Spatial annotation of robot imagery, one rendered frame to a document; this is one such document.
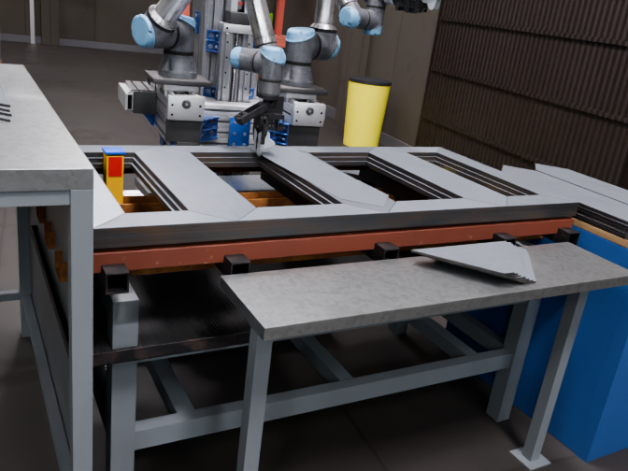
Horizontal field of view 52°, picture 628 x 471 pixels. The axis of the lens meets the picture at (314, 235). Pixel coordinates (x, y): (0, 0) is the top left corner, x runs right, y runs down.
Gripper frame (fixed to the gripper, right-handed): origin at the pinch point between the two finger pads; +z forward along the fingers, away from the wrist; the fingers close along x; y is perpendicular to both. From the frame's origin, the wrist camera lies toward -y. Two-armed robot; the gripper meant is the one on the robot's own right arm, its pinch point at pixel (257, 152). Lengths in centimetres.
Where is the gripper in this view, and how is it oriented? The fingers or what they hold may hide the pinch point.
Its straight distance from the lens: 222.4
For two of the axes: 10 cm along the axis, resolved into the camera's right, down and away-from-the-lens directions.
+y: 8.8, -0.6, 4.8
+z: -1.2, 9.3, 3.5
